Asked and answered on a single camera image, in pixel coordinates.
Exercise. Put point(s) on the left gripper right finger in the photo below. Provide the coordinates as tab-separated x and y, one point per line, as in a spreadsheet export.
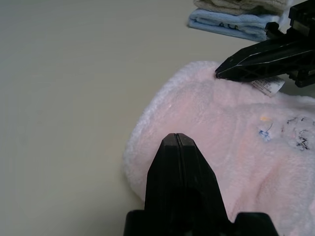
199	184

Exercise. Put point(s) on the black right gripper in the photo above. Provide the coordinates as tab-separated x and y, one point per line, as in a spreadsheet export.
301	22

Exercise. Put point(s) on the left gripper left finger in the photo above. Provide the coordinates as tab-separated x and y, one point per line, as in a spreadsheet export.
162	177

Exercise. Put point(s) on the pink fluffy towel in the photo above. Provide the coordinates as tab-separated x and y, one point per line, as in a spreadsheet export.
209	147

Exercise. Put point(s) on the light blue folded towel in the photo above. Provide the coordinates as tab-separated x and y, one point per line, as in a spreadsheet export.
221	23

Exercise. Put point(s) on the beige folded towel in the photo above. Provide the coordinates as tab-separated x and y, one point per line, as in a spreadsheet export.
233	6

